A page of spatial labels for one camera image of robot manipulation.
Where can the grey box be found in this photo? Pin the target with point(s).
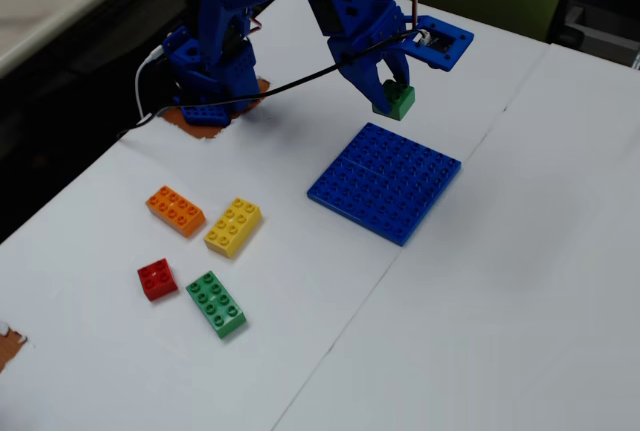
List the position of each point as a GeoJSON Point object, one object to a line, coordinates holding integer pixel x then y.
{"type": "Point", "coordinates": [605, 36]}

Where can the blue 8x8 studded baseplate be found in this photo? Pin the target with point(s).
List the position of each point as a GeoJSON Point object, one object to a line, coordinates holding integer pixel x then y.
{"type": "Point", "coordinates": [385, 186]}

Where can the orange 2x4 toy block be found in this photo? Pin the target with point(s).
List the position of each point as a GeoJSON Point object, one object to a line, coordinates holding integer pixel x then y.
{"type": "Point", "coordinates": [175, 211]}

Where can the red 2x2 toy block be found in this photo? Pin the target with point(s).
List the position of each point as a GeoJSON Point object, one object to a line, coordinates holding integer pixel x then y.
{"type": "Point", "coordinates": [157, 279]}

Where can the yellow 2x4 toy block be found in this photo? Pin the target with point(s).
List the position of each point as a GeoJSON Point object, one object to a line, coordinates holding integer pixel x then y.
{"type": "Point", "coordinates": [232, 227]}

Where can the green 2x2 toy block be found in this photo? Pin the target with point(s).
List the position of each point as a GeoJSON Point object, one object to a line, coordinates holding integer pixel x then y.
{"type": "Point", "coordinates": [403, 104]}

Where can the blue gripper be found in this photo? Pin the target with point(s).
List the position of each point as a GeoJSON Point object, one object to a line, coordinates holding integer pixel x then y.
{"type": "Point", "coordinates": [361, 67]}

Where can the green 2x4 toy block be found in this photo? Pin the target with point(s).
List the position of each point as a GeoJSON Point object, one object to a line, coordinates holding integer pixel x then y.
{"type": "Point", "coordinates": [216, 304]}

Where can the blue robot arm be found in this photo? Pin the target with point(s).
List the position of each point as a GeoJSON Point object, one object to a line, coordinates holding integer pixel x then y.
{"type": "Point", "coordinates": [220, 11]}

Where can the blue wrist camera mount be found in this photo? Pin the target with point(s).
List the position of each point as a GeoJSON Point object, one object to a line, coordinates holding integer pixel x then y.
{"type": "Point", "coordinates": [461, 43]}

